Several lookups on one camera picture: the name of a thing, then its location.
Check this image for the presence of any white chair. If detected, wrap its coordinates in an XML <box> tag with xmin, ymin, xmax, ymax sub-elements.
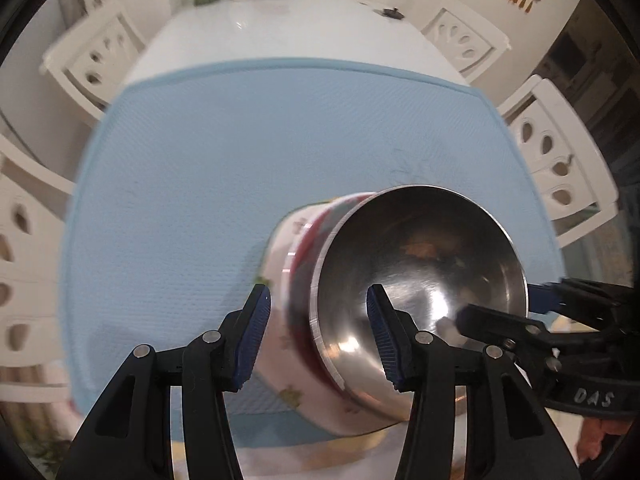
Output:
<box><xmin>40</xmin><ymin>1</ymin><xmax>145</xmax><ymax>127</ymax></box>
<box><xmin>1</xmin><ymin>138</ymin><xmax>75</xmax><ymax>403</ymax></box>
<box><xmin>421</xmin><ymin>0</ymin><xmax>511</xmax><ymax>82</ymax></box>
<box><xmin>498</xmin><ymin>75</ymin><xmax>618</xmax><ymax>247</ymax></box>

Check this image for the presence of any blue steel bowl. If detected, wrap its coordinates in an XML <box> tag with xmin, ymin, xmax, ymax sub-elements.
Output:
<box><xmin>309</xmin><ymin>185</ymin><xmax>528</xmax><ymax>422</ymax></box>

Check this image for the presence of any white chair near right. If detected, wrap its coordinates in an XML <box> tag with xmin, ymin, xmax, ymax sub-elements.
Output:
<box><xmin>498</xmin><ymin>75</ymin><xmax>618</xmax><ymax>247</ymax></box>

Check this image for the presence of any light blue quilted mat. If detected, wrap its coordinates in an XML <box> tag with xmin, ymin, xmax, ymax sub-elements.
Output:
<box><xmin>58</xmin><ymin>58</ymin><xmax>564</xmax><ymax>414</ymax></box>

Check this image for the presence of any white chair far right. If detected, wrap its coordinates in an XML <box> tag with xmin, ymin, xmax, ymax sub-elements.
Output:
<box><xmin>421</xmin><ymin>0</ymin><xmax>511</xmax><ymax>82</ymax></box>

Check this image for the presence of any magenta steel bowl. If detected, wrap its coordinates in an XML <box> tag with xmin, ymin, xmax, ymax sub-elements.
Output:
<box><xmin>280</xmin><ymin>192</ymin><xmax>373</xmax><ymax>388</ymax></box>

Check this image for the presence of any person's right hand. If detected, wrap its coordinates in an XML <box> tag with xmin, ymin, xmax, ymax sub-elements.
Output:
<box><xmin>576</xmin><ymin>417</ymin><xmax>639</xmax><ymax>465</ymax></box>

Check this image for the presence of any pink cartoon bowl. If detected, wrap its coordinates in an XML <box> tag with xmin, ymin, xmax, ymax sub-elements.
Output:
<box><xmin>257</xmin><ymin>204</ymin><xmax>411</xmax><ymax>437</ymax></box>

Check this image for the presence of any small black lid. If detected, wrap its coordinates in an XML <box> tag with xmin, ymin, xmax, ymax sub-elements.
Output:
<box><xmin>382</xmin><ymin>8</ymin><xmax>405</xmax><ymax>21</ymax></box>

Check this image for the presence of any white chair near left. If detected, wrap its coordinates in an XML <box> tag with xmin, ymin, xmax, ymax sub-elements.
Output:
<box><xmin>1</xmin><ymin>138</ymin><xmax>75</xmax><ymax>403</ymax></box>

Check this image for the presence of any white chair far left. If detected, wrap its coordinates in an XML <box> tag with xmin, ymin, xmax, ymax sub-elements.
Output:
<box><xmin>40</xmin><ymin>1</ymin><xmax>145</xmax><ymax>127</ymax></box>

